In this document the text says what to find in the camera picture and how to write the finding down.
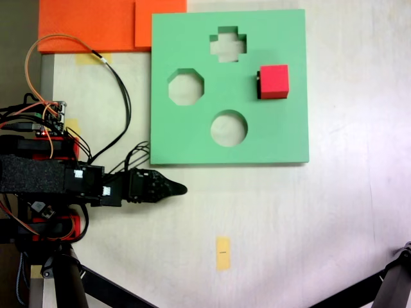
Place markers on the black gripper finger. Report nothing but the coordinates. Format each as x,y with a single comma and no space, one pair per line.
170,185
159,195

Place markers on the red square block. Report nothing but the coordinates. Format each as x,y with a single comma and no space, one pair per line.
274,80

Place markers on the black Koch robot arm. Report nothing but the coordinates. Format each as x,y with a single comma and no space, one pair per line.
32,173

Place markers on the yellow tape square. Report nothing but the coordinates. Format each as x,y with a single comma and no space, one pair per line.
74,123

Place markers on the yellow tape label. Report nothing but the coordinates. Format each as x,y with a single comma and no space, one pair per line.
223,253

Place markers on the black power circuit board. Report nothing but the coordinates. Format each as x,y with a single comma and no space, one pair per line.
38,207

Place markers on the motor driver circuit board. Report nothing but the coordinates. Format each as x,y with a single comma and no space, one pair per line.
51,126

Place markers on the black table clamp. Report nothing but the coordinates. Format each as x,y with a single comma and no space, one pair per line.
38,228
32,145

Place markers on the black tripod leg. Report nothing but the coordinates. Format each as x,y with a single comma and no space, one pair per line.
395,288
67,282

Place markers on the green shape sorting board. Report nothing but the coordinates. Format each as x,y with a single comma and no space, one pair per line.
279,134

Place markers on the small yellow tape piece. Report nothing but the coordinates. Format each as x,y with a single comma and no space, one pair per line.
35,271

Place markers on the yellow tape strip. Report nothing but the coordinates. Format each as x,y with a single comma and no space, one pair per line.
85,59

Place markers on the large orange flat slab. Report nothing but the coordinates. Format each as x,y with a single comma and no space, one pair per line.
86,25

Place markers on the red printed base mount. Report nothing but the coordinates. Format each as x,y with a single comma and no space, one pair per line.
76,149
75,224

